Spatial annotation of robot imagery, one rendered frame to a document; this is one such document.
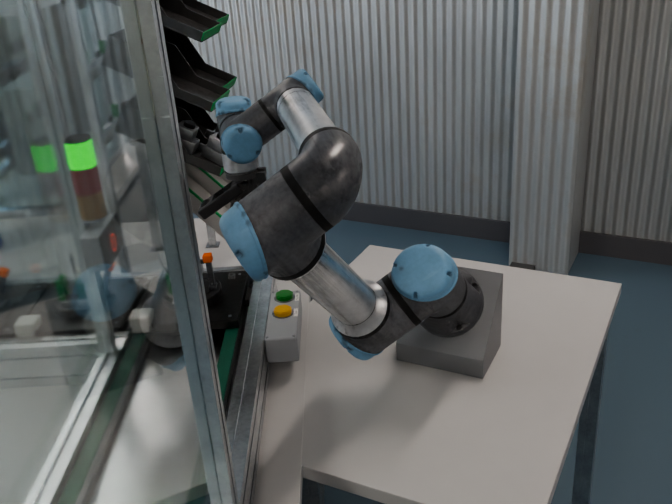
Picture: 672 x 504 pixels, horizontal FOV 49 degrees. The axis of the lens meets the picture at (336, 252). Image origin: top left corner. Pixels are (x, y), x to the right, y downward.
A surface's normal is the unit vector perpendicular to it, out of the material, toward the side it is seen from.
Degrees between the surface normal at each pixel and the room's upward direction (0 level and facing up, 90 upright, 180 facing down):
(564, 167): 90
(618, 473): 0
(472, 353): 45
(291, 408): 0
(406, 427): 0
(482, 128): 90
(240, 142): 90
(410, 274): 40
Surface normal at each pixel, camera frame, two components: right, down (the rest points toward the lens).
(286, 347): 0.01, 0.43
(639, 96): -0.45, 0.41
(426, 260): -0.25, -0.42
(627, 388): -0.07, -0.90
